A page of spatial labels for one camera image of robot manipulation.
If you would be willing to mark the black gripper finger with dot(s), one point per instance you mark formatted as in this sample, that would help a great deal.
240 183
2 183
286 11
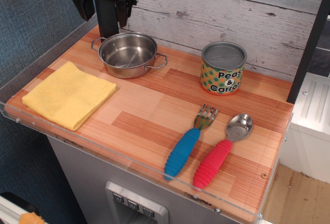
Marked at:
123 12
85 8

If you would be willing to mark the yellow rag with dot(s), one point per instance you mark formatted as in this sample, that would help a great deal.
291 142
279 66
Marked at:
68 96

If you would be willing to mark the small steel pot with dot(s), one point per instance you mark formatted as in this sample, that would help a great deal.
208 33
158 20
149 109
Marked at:
129 55

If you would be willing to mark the peas and carrots can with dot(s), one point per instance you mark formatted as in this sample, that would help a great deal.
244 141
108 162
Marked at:
222 68

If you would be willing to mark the grey toy fridge cabinet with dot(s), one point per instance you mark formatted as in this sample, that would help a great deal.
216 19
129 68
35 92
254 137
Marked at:
88 171

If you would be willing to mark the silver dispenser button panel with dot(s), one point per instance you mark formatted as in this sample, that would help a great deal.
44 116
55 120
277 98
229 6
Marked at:
129 207

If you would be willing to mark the orange object at corner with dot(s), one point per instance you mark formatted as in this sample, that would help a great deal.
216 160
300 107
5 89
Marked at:
31 218

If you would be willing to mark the white toy sink unit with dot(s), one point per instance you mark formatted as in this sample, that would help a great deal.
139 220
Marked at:
306 145

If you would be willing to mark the clear acrylic table guard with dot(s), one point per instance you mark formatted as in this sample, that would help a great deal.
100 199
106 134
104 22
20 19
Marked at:
146 116

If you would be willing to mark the blue handled fork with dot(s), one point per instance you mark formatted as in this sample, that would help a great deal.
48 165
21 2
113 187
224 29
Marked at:
182 150

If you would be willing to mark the red handled spoon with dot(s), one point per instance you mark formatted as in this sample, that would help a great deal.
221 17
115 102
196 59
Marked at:
238 128

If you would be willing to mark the dark vertical post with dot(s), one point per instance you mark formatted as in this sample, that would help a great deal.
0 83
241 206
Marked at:
309 51

